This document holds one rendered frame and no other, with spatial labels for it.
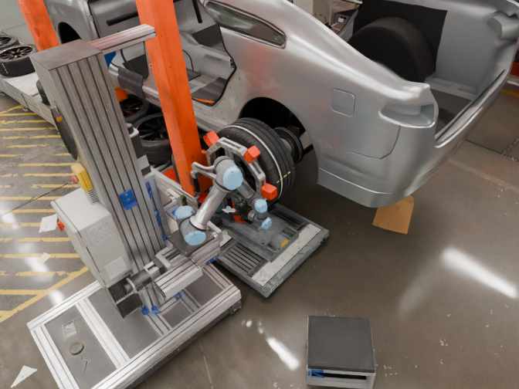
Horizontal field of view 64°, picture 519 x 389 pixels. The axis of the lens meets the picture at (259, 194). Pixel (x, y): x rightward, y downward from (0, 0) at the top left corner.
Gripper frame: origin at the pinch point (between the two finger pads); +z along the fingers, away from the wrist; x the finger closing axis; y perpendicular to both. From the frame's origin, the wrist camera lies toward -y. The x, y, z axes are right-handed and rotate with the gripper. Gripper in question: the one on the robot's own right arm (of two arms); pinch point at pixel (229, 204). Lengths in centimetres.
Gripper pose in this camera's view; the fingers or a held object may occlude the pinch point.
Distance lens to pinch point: 282.9
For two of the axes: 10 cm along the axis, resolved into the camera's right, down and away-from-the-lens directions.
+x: -6.7, 5.2, -5.3
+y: -0.7, -7.5, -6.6
